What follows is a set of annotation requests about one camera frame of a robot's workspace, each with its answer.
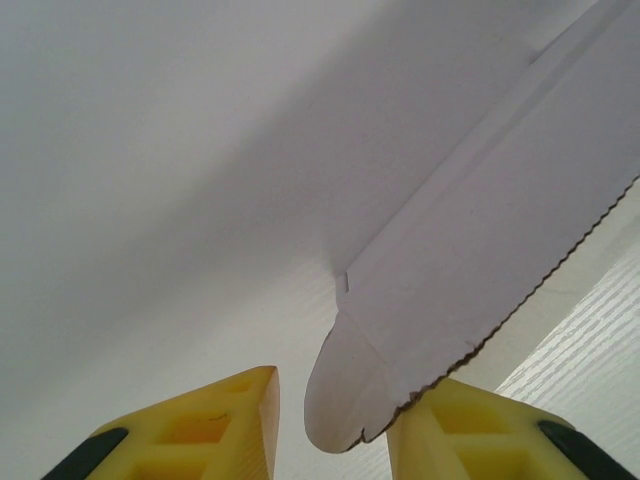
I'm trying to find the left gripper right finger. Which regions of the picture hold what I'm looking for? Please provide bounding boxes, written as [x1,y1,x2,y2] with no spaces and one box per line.
[385,376,640,480]

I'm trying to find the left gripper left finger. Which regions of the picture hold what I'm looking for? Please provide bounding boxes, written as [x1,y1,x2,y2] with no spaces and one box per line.
[43,364,279,480]

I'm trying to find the white paper box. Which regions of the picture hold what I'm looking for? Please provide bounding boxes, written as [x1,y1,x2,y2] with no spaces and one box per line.
[0,0,640,455]

